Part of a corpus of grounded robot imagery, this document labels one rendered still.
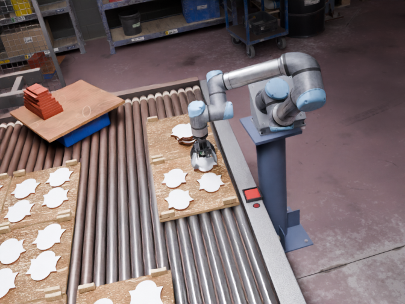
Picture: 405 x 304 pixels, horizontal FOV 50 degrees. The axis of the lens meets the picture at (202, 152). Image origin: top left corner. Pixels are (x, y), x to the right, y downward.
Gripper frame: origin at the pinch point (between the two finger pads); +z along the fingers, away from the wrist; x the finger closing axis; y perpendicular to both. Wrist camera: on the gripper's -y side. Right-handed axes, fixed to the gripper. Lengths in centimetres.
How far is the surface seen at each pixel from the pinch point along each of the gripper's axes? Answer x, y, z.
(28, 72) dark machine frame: -102, -139, 1
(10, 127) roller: -109, -82, 8
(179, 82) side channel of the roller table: 1, -89, 5
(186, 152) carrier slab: -7.0, -12.5, 1.5
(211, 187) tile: -0.1, 19.2, -1.7
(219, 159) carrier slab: 7.8, -1.2, 0.8
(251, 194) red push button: 15.9, 27.8, -0.4
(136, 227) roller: -35.7, 30.8, 0.5
